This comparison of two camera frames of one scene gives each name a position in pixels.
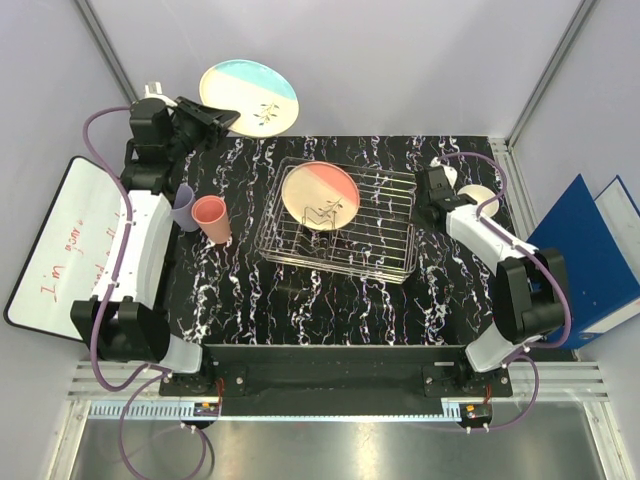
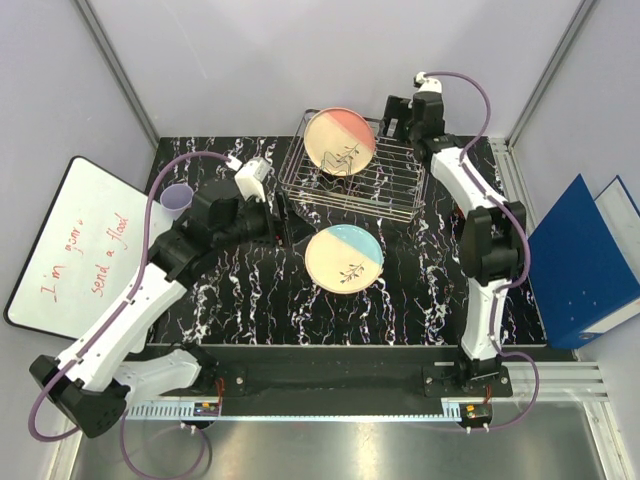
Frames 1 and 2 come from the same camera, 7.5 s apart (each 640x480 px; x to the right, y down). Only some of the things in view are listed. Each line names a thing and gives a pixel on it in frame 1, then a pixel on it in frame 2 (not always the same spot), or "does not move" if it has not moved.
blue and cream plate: x=266 y=100 -> x=344 y=259
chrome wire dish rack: x=378 y=242 -> x=391 y=189
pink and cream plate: x=320 y=196 -> x=339 y=141
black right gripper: x=419 y=200 -> x=395 y=110
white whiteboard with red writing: x=67 y=262 does not move
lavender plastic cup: x=182 y=210 does not move
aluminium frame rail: x=106 y=49 does not move
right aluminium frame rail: x=579 y=16 does not move
